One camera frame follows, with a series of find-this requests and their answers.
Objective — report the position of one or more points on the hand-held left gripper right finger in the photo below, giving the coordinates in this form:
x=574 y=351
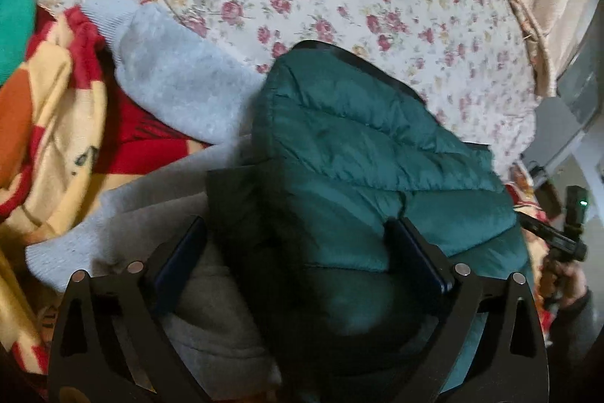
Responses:
x=420 y=256

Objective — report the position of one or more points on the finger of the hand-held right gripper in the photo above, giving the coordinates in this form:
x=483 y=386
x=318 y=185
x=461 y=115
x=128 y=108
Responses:
x=540 y=227

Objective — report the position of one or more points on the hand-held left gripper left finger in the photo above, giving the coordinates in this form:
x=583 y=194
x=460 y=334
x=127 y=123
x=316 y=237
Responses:
x=181 y=261

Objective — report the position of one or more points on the dark green puffer jacket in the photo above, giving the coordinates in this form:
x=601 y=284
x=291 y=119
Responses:
x=358 y=157

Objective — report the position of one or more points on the person's right forearm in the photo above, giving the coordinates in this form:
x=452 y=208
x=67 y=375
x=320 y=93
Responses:
x=573 y=337

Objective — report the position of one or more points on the person's right hand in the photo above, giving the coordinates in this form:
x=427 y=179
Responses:
x=568 y=282

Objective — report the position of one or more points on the grey furniture panel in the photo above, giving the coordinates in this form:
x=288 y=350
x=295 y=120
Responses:
x=549 y=134

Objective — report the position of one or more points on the grey fleece sweatshirt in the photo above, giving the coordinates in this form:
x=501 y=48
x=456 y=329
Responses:
x=179 y=68

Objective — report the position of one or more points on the bright green garment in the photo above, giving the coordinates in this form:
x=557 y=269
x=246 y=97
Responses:
x=14 y=20

